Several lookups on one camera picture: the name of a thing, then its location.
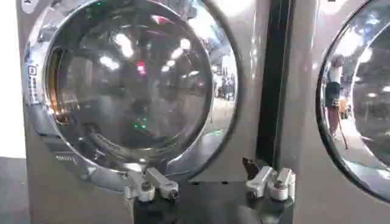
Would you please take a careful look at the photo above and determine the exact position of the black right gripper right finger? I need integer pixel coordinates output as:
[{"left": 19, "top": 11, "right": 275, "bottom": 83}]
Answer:
[{"left": 242, "top": 156, "right": 296, "bottom": 201}]

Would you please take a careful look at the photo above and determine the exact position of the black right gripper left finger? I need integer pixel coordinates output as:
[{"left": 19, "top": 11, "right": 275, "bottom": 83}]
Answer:
[{"left": 124, "top": 163, "right": 180, "bottom": 203}]

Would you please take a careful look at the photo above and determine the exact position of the grey dryer with sticker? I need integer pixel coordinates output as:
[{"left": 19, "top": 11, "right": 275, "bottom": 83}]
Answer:
[{"left": 15, "top": 0, "right": 277, "bottom": 224}]

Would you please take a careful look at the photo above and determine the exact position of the round glass door with sticker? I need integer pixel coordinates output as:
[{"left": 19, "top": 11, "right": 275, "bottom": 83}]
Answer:
[{"left": 23, "top": 0, "right": 241, "bottom": 193}]

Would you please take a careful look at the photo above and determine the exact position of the round glass dryer door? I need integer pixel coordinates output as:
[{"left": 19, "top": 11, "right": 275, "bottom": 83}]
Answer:
[{"left": 315, "top": 0, "right": 390, "bottom": 204}]

